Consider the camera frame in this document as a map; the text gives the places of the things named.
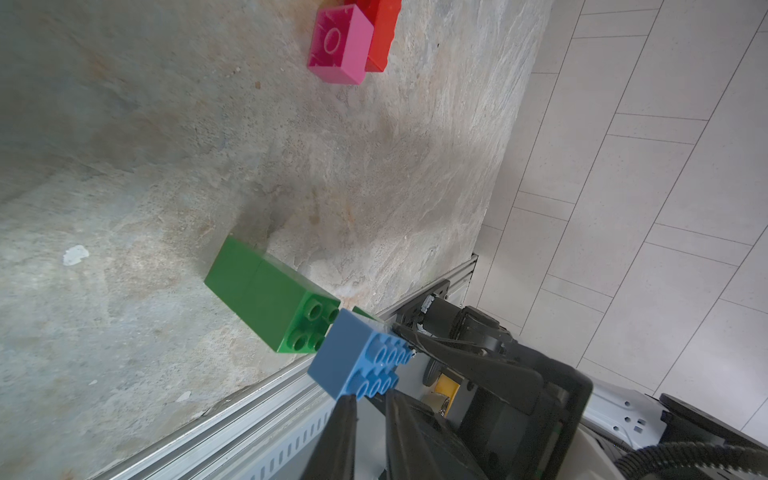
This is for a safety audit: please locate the red lego brick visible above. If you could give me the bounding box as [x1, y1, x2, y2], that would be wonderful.
[344, 0, 402, 73]

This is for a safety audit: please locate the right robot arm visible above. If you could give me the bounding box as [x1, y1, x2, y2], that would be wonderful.
[375, 279, 767, 479]

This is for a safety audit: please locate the green lego brick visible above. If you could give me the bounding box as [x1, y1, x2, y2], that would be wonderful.
[352, 306, 379, 322]
[204, 236, 341, 354]

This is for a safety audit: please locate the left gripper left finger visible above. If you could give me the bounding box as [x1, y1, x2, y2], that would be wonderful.
[300, 395, 358, 480]

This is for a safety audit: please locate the blue lego brick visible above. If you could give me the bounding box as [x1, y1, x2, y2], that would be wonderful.
[308, 309, 413, 400]

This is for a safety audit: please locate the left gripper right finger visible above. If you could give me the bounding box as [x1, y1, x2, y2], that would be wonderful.
[384, 390, 487, 479]

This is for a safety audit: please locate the pink lego brick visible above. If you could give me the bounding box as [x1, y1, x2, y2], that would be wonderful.
[307, 4, 374, 85]

